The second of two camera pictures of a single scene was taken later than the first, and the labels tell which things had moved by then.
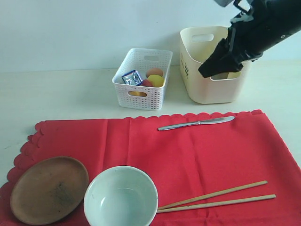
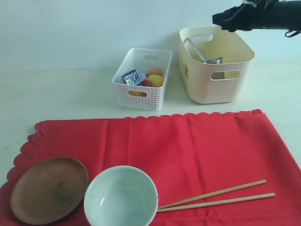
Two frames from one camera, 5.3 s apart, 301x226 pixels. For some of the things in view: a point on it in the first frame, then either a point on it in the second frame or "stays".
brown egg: [154, 71] stays
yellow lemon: [157, 81] stays
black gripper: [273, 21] -> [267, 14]
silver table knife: [211, 121] -> [188, 42]
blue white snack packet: [132, 77] stays
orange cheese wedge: [137, 93] stays
